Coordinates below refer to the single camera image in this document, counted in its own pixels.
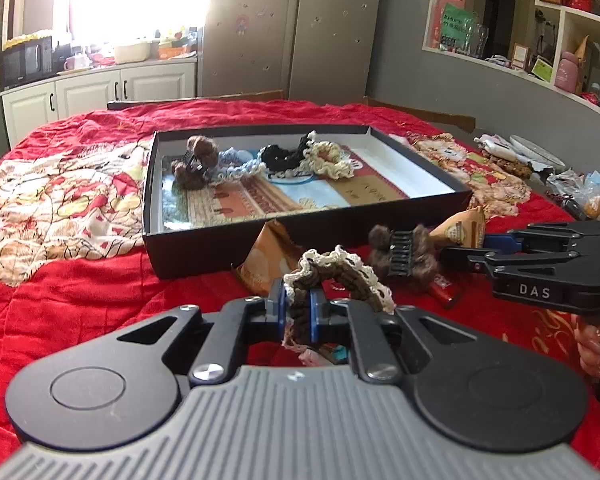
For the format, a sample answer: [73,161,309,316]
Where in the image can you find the black microwave oven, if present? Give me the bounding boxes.
[0,37,56,88]

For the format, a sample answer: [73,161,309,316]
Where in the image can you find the printed picture sheet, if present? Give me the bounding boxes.
[160,147,411,226]

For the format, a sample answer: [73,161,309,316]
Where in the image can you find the brown woven coaster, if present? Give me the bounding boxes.
[485,155,533,178]

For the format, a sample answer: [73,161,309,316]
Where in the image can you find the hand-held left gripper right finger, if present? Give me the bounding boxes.
[307,290,483,386]

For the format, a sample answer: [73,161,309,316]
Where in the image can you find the white plate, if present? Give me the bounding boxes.
[510,135,566,168]

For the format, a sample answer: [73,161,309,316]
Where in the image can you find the black shallow cardboard box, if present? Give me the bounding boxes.
[142,125,473,281]

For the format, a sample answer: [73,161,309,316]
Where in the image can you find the brown furry hair claw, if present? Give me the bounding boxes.
[172,135,221,191]
[367,223,438,288]

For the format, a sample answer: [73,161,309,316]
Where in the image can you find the red printed blanket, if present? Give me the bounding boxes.
[0,99,600,461]

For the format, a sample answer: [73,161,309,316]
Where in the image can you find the silver refrigerator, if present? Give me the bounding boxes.
[196,0,383,106]

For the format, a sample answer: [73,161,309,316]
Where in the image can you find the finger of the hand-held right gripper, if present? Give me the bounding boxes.
[439,246,578,276]
[482,224,581,256]

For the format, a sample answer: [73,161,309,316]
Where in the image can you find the clear plastic bags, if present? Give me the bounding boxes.
[545,170,600,222]

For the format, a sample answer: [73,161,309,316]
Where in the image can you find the black scrunchie with cream edge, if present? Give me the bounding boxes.
[258,131,316,178]

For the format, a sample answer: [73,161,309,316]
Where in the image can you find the person's right hand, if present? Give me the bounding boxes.
[575,322,600,380]

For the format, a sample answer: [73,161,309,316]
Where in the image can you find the orange triangular snack packet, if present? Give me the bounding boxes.
[231,220,311,295]
[429,207,487,248]

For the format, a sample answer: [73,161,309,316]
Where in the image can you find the cream plastic basin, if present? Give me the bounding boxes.
[114,42,153,65]

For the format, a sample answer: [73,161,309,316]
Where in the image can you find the dark wooden chair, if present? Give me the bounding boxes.
[365,96,476,131]
[107,90,286,111]

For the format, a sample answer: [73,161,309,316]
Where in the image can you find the white kitchen cabinet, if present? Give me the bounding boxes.
[0,57,198,148]

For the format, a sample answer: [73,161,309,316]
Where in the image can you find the white wall shelf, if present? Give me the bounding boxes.
[422,0,600,121]

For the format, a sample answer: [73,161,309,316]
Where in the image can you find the green poster card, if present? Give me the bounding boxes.
[440,2,473,51]

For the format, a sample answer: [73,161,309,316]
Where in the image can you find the red lighter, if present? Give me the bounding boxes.
[427,277,463,309]

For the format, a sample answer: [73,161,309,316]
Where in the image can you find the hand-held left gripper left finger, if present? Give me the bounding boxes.
[112,280,288,386]

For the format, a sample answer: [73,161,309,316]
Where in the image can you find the light blue crochet scrunchie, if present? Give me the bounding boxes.
[210,146,266,183]

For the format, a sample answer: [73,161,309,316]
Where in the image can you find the brown scrunchie with cream lace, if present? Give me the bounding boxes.
[282,245,396,346]

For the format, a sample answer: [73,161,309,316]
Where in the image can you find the cream crochet scrunchie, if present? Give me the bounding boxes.
[300,141,356,181]

